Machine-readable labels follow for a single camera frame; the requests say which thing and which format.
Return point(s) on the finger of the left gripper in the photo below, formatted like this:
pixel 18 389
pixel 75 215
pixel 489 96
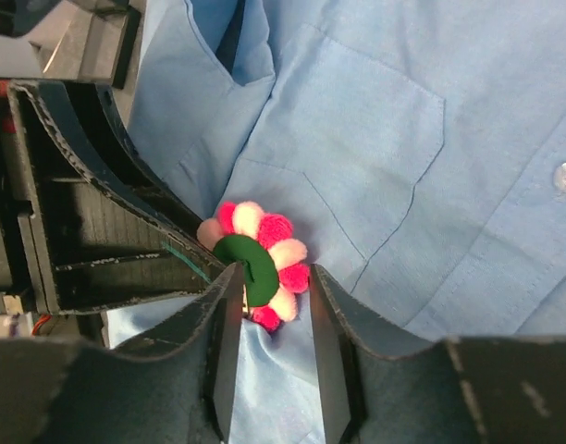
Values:
pixel 100 229

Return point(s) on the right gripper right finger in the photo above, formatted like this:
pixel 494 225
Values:
pixel 379 383

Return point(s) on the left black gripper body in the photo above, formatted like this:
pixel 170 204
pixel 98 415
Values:
pixel 5 185

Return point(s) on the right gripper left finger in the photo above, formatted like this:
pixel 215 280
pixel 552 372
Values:
pixel 173 383

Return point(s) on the pink flower plush brooch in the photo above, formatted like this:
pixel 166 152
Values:
pixel 274 262

